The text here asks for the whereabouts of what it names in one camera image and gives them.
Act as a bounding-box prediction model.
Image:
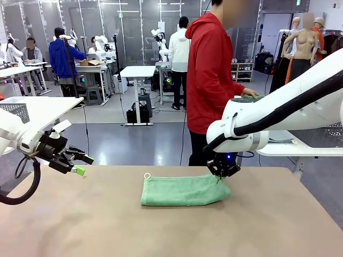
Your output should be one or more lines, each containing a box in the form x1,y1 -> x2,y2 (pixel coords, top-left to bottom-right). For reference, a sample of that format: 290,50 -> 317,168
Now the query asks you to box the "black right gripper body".
211,151 -> 238,168

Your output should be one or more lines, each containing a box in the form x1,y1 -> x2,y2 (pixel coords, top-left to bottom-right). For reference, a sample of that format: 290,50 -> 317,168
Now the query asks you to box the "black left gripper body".
36,135 -> 71,164

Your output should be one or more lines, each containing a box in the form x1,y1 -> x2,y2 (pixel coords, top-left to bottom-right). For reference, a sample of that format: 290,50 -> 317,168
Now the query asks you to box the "green terry towel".
141,172 -> 232,207

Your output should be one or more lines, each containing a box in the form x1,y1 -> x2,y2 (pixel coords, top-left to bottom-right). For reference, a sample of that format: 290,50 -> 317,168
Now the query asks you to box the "dark green towel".
241,94 -> 266,103

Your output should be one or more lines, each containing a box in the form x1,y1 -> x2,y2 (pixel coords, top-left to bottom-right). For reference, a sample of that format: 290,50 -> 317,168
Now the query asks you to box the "red sleeved right forearm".
226,77 -> 246,95

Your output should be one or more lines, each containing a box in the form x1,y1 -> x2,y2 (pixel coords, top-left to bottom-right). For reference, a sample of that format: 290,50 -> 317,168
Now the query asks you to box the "gray perforated metal basket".
0,103 -> 30,127
289,122 -> 343,148

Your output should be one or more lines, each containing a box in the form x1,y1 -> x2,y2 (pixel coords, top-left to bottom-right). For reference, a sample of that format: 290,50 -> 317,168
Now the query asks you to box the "white table with basket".
256,139 -> 343,172

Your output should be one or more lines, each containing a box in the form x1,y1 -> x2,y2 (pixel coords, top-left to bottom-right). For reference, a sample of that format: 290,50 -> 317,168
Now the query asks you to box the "person's right hand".
240,87 -> 260,99

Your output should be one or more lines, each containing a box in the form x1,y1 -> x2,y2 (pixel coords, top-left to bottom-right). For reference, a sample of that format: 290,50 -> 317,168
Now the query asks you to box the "white side table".
0,95 -> 85,134

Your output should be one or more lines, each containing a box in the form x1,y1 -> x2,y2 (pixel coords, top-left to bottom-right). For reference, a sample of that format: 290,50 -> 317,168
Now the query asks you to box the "thin flat towel with loop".
267,138 -> 299,145

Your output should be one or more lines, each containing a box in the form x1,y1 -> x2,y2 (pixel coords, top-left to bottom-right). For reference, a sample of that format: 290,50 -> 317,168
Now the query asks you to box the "gray step stool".
85,87 -> 104,107

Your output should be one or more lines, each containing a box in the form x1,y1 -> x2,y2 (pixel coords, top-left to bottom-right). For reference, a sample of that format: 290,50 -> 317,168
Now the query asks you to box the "black bag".
126,102 -> 150,124

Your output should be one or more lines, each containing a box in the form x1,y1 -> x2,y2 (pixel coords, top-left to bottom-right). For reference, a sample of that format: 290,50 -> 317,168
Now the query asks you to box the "person in red jacket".
184,0 -> 246,167

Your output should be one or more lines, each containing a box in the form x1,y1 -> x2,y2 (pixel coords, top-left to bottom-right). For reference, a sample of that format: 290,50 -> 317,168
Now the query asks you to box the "black tripod pole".
63,36 -> 80,99
112,33 -> 122,81

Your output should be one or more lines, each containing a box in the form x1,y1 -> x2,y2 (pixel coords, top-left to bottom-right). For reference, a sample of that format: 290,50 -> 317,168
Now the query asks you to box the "white computer tower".
112,73 -> 128,94

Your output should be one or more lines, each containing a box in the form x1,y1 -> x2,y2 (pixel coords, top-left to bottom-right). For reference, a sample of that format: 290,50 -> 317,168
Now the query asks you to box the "black stool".
138,87 -> 153,118

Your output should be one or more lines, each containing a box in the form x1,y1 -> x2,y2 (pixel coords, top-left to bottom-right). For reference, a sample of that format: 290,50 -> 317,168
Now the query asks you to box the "long white work table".
0,65 -> 53,97

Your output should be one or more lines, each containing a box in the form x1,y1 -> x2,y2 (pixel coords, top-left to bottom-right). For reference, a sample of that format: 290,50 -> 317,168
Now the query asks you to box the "gray workbench desk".
73,63 -> 113,107

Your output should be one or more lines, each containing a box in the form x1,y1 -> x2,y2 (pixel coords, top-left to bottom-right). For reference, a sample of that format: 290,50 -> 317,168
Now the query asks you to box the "person in blue hoodie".
48,27 -> 87,97

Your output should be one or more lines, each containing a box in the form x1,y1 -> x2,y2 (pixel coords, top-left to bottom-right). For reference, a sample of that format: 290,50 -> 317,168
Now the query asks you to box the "wooden shoe shelf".
233,63 -> 255,83

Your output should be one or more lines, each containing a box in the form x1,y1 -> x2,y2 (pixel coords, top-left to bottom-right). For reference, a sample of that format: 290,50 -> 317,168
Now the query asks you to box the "cardboard box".
79,59 -> 104,67

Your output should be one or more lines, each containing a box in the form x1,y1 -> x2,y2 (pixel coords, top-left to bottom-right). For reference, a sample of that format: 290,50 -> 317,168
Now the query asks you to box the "seated person in gray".
21,37 -> 45,90

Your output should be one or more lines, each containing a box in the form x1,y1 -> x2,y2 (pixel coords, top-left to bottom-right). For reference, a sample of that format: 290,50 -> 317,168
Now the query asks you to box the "white standing desk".
120,65 -> 156,126

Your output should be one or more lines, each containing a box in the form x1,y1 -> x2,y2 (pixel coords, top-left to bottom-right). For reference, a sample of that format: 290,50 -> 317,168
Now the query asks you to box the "black luggage pile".
254,52 -> 274,74

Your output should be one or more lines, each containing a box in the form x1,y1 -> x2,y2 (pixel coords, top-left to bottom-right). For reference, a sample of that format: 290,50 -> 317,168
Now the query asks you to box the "small robot stand desk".
155,61 -> 174,105

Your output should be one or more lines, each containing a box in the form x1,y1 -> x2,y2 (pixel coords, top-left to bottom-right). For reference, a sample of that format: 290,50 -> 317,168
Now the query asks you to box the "person in white jacket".
168,16 -> 191,110

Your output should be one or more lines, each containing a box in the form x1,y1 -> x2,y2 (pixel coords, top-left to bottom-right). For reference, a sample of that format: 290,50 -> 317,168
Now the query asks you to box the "bare beige mannequin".
284,12 -> 321,82

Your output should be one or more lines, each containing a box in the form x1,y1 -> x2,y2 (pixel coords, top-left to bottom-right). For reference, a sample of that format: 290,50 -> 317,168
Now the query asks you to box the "white headed mannequin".
269,17 -> 302,93

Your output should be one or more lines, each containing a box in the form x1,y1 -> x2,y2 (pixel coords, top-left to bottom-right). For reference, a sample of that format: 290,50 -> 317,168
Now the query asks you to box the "clothes rack with dark garments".
321,28 -> 343,58

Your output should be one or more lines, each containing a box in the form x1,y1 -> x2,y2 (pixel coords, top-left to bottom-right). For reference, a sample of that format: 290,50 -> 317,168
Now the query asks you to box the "mannequin with hat and orange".
312,17 -> 328,62

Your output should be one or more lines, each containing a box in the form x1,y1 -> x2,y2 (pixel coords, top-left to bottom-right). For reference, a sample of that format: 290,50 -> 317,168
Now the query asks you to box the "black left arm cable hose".
0,156 -> 41,206

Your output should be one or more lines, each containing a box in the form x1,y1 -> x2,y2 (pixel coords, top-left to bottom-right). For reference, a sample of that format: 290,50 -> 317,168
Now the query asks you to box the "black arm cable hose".
0,156 -> 41,206
203,70 -> 343,154

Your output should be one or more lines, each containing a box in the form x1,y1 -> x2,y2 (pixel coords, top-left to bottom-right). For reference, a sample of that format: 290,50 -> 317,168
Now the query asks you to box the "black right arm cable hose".
203,70 -> 343,154

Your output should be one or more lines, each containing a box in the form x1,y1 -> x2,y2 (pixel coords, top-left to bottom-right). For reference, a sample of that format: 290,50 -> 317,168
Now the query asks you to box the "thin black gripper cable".
14,156 -> 29,179

